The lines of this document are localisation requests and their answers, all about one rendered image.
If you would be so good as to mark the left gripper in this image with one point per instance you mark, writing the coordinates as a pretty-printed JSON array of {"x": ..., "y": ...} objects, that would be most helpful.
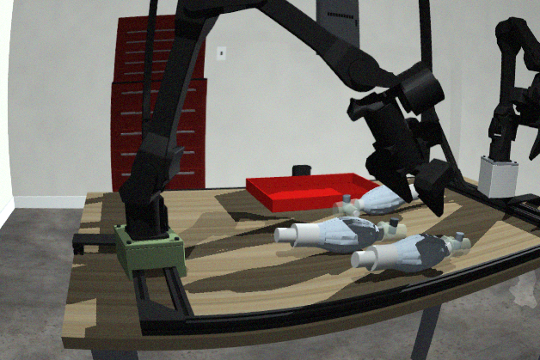
[{"x": 509, "y": 124}]

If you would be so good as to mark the red tray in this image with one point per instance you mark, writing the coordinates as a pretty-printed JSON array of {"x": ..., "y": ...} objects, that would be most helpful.
[{"x": 281, "y": 194}]

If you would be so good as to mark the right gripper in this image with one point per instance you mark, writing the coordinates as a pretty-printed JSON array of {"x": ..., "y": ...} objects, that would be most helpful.
[{"x": 403, "y": 157}]

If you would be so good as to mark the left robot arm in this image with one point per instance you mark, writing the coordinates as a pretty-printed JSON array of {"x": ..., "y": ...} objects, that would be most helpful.
[{"x": 511, "y": 34}]

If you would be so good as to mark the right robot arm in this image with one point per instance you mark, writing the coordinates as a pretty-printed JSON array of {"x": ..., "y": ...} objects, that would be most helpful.
[{"x": 158, "y": 157}]

